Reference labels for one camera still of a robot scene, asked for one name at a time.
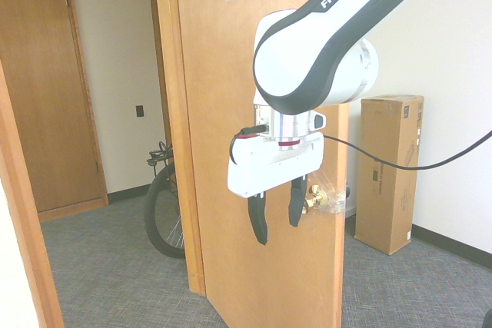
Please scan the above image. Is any dark wooden hallway door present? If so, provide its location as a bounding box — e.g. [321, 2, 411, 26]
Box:
[0, 0, 99, 214]

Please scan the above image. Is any black bicycle wheel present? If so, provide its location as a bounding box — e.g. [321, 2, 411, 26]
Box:
[142, 140, 188, 260]

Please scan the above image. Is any brass door knob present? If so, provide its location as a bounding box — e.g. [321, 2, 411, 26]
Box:
[301, 184, 330, 216]

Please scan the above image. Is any dark wall baseboard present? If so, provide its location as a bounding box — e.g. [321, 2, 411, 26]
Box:
[411, 224, 492, 267]

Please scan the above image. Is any long black cable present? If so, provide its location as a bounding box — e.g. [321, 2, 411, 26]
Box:
[321, 130, 492, 171]

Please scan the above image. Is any wooden door frame strike jamb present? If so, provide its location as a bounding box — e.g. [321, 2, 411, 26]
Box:
[0, 58, 65, 328]

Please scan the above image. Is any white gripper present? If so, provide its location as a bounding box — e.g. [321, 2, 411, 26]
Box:
[227, 132, 326, 247]

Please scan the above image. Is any short black cable red plug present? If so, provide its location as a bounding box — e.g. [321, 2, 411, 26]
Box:
[228, 124, 270, 166]

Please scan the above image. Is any light wooden door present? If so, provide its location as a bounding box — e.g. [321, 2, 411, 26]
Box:
[175, 0, 350, 328]

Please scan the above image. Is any tall brown cardboard box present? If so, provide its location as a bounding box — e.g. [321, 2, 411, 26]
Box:
[354, 94, 425, 256]

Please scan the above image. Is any clear crumpled tape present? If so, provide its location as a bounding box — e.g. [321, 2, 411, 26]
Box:
[317, 176, 347, 217]

